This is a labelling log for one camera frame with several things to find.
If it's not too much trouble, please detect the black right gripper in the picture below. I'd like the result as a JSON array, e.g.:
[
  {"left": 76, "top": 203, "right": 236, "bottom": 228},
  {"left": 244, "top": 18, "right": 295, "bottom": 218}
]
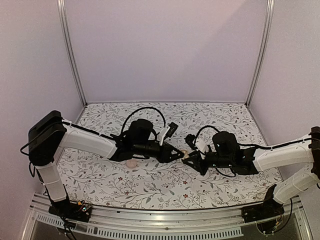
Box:
[{"left": 182, "top": 151, "right": 233, "bottom": 177}]

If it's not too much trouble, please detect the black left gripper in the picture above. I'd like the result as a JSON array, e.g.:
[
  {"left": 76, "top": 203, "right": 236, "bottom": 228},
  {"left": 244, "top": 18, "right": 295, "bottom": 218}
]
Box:
[{"left": 133, "top": 141, "right": 184, "bottom": 164}]

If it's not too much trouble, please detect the white earbuds charging case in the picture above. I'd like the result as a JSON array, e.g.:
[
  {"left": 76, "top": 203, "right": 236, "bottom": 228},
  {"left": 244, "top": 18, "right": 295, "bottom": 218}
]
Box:
[{"left": 180, "top": 149, "right": 190, "bottom": 160}]

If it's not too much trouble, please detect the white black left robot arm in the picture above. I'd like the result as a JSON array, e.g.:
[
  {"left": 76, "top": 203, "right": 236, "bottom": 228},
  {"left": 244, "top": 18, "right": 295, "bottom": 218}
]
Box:
[{"left": 20, "top": 110, "right": 184, "bottom": 217}]

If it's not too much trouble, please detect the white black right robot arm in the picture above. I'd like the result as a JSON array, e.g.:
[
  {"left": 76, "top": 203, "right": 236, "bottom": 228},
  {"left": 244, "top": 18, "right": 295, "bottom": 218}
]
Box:
[{"left": 183, "top": 126, "right": 320, "bottom": 218}]

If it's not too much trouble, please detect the pinkish earbud on table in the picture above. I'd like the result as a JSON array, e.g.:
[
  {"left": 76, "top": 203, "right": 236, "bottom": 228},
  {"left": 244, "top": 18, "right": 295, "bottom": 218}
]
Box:
[{"left": 126, "top": 159, "right": 138, "bottom": 169}]

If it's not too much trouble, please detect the floral patterned table mat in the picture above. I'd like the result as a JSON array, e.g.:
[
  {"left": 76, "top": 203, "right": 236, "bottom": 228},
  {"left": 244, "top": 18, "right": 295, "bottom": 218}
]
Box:
[{"left": 57, "top": 102, "right": 282, "bottom": 210}]

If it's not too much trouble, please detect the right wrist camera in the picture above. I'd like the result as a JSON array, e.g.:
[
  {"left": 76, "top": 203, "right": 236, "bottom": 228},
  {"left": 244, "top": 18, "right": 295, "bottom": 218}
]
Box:
[{"left": 185, "top": 134, "right": 210, "bottom": 154}]

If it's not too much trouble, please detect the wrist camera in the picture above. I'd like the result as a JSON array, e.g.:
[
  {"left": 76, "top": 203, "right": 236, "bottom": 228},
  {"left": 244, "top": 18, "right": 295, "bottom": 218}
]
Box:
[
  {"left": 157, "top": 122, "right": 178, "bottom": 146},
  {"left": 185, "top": 134, "right": 210, "bottom": 154}
]

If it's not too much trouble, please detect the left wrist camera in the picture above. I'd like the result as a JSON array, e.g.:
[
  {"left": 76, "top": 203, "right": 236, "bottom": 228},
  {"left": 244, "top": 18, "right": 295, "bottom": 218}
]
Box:
[{"left": 157, "top": 122, "right": 178, "bottom": 146}]

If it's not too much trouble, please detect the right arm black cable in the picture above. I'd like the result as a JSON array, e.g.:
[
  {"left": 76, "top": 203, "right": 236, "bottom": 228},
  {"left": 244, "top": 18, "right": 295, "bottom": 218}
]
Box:
[{"left": 193, "top": 124, "right": 221, "bottom": 141}]

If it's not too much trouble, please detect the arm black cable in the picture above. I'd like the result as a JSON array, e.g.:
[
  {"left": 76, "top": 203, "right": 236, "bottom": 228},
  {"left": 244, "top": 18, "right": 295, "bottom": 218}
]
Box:
[
  {"left": 193, "top": 124, "right": 221, "bottom": 141},
  {"left": 119, "top": 106, "right": 167, "bottom": 136}
]

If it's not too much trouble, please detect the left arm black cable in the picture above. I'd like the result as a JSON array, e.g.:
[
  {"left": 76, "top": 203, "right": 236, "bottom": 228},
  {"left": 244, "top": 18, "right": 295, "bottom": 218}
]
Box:
[{"left": 119, "top": 106, "right": 167, "bottom": 136}]

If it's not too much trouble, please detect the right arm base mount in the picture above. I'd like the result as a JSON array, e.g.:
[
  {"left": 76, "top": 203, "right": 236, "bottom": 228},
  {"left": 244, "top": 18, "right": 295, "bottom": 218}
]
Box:
[{"left": 241, "top": 184, "right": 285, "bottom": 235}]

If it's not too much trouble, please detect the aluminium front rail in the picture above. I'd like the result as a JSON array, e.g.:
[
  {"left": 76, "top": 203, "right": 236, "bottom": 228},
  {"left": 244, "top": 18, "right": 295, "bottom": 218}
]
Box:
[{"left": 21, "top": 193, "right": 316, "bottom": 240}]

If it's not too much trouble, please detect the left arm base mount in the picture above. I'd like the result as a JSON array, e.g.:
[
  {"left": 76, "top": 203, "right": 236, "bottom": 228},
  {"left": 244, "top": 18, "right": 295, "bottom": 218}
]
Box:
[{"left": 46, "top": 187, "right": 92, "bottom": 223}]

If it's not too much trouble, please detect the right aluminium corner post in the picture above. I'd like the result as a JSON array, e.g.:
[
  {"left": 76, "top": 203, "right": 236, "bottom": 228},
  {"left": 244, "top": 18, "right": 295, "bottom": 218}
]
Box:
[{"left": 245, "top": 0, "right": 275, "bottom": 108}]

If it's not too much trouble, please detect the aluminium corner post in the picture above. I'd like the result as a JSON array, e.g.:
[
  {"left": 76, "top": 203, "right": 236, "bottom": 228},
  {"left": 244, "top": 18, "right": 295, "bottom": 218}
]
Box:
[
  {"left": 245, "top": 0, "right": 275, "bottom": 108},
  {"left": 56, "top": 0, "right": 88, "bottom": 107}
]

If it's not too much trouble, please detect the left aluminium corner post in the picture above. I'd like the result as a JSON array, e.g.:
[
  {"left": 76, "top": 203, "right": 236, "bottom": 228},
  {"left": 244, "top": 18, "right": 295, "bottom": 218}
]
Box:
[{"left": 56, "top": 0, "right": 88, "bottom": 107}]

